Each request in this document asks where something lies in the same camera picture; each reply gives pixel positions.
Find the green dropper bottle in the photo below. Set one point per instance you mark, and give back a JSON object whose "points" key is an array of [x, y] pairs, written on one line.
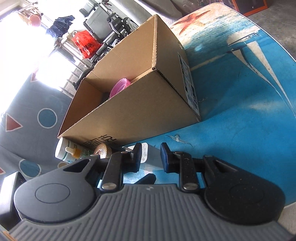
{"points": [[77, 153]]}

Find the grey wheelchair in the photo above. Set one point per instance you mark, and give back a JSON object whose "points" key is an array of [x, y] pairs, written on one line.
{"points": [[107, 27]]}

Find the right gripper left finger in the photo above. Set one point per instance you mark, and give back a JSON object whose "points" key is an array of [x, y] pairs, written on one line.
{"points": [[120, 163]]}

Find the open cardboard box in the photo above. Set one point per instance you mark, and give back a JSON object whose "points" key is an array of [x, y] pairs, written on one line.
{"points": [[160, 99]]}

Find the blue checkered cloth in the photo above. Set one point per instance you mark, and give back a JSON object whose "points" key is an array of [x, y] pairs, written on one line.
{"points": [[60, 26]]}

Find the grey patterned sofa cover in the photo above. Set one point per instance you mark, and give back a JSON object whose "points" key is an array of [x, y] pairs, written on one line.
{"points": [[29, 129]]}

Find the gold lid cosmetic jar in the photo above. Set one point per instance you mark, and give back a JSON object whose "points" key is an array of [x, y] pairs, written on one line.
{"points": [[103, 151]]}

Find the white supplement bottle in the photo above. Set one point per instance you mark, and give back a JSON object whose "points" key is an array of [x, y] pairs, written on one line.
{"points": [[62, 154]]}

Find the red plastic bag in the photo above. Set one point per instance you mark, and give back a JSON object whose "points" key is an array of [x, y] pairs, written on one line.
{"points": [[86, 44]]}

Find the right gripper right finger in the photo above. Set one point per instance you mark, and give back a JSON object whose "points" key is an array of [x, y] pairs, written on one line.
{"points": [[182, 164]]}

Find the pink collapsible cup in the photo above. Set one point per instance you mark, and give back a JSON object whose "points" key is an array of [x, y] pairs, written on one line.
{"points": [[119, 86]]}

